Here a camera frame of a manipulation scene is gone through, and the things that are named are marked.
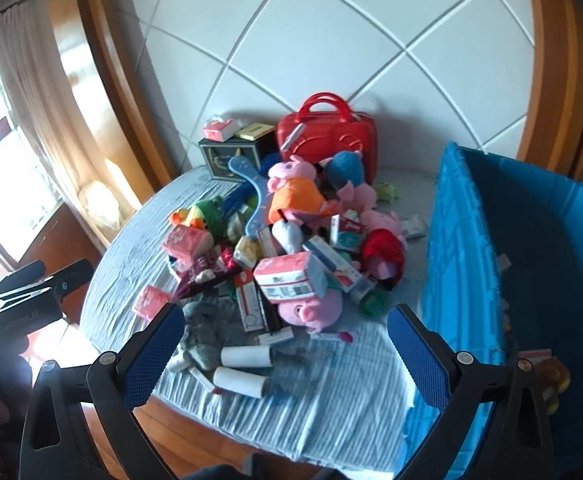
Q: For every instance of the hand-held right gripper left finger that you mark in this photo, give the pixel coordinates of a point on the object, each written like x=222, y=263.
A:
x=151, y=355

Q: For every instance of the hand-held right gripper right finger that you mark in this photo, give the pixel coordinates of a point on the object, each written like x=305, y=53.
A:
x=417, y=355

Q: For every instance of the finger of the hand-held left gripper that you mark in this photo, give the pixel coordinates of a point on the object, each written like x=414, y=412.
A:
x=68, y=277
x=21, y=274

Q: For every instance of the white paper roll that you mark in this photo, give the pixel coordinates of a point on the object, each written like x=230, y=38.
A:
x=245, y=356
x=241, y=382

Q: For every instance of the blue plastic storage container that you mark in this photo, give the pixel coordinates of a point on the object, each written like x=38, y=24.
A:
x=461, y=270

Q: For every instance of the wooden nightstand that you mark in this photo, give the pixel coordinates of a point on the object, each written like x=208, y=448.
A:
x=56, y=260

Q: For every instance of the grey plush toy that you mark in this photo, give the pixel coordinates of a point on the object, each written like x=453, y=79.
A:
x=199, y=335

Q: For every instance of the blue striped bed mat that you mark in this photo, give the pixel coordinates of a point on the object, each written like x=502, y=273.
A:
x=121, y=260

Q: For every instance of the white red-edged medicine box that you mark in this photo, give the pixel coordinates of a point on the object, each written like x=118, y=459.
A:
x=206, y=382

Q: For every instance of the green plush toy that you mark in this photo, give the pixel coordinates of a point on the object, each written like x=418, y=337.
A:
x=374, y=304

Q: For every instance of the white plastic bag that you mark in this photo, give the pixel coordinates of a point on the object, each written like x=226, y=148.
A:
x=100, y=205

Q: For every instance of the small purple tube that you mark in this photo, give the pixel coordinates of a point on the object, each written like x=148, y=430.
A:
x=336, y=336

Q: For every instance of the window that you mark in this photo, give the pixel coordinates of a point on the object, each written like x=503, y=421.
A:
x=6, y=170

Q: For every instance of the large red white medicine box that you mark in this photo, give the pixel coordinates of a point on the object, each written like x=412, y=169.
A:
x=249, y=305

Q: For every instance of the pig plush red dress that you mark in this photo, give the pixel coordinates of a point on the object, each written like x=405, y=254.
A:
x=384, y=250

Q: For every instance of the pig plush with glasses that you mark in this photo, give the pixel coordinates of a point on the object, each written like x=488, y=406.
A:
x=311, y=310

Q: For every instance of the large pink tissue pack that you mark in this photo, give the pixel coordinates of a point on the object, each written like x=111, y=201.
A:
x=186, y=245

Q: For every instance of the small white medicine box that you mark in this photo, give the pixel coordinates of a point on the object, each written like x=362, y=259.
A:
x=275, y=336

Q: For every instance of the white blue-striped long box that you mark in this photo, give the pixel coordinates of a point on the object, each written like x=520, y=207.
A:
x=334, y=260

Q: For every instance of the black glossy box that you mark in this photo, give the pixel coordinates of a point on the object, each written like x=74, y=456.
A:
x=273, y=317

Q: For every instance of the white flat box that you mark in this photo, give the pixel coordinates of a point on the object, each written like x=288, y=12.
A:
x=414, y=226

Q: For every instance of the yellow duck plush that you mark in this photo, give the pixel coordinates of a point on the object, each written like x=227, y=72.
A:
x=187, y=219

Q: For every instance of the yellow toy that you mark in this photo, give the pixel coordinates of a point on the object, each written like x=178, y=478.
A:
x=551, y=382

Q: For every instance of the yellow green small box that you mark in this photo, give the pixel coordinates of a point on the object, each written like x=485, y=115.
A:
x=248, y=252

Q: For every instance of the teal white medicine box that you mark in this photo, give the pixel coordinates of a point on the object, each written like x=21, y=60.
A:
x=347, y=232

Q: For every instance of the pink white tissue box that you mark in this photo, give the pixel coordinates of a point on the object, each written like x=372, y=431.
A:
x=286, y=275

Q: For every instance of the green frog plush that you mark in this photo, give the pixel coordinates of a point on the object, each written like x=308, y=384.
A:
x=211, y=212

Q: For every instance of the white red-print box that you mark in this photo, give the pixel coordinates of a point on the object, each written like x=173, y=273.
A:
x=270, y=242

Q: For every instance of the small green plush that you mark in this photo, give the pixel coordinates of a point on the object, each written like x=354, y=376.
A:
x=389, y=192

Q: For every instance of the white curtain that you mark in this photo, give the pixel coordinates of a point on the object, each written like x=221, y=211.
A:
x=46, y=110

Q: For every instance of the dark gift box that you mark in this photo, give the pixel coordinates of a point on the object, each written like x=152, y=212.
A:
x=221, y=157

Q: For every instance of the light blue plastic toy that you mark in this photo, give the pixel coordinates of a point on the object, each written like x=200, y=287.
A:
x=251, y=185

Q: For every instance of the pig plush orange dress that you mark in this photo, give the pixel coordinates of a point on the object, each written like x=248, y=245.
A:
x=296, y=197

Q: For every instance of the pig plush blue dress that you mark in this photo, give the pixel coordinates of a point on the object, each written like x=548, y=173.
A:
x=346, y=167

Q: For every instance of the small pink tissue box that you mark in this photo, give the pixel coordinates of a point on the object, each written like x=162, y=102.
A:
x=220, y=131

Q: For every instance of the flat yellow box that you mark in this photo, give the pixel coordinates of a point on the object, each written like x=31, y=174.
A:
x=255, y=132

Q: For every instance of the red hard-shell suitcase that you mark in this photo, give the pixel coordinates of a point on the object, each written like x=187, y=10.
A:
x=331, y=130

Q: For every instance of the white padded headboard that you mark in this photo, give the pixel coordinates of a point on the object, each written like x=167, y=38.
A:
x=321, y=35

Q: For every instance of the wooden headboard frame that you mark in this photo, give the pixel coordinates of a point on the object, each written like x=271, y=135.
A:
x=106, y=70

